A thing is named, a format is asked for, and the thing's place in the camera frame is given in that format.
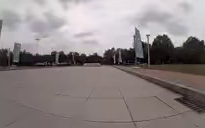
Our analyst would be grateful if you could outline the row of trees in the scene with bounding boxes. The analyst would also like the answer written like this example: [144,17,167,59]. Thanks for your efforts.
[0,33,205,66]

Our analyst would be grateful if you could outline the tall white banner flag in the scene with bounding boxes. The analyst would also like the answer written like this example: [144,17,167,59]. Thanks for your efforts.
[133,26,145,66]

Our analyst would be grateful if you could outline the grey paved plaza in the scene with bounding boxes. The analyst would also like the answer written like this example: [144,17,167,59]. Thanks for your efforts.
[0,64,205,128]

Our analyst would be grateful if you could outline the grey lamp pole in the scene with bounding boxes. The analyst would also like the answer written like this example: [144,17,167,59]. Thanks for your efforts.
[145,33,151,66]

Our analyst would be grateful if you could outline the grey stone kerb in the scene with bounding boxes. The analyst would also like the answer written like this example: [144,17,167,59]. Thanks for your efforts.
[112,65,205,102]

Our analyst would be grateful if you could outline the thin lamp pole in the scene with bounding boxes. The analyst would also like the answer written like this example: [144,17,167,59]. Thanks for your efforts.
[34,37,42,64]

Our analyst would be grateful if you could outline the grass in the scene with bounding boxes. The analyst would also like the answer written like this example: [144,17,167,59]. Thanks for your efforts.
[140,63,205,78]

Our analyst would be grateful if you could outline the reddish paved strip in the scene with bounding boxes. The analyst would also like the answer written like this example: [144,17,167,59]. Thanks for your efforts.
[118,65,205,96]

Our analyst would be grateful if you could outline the dark drain grate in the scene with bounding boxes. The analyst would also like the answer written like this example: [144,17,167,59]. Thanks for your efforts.
[173,94,205,114]

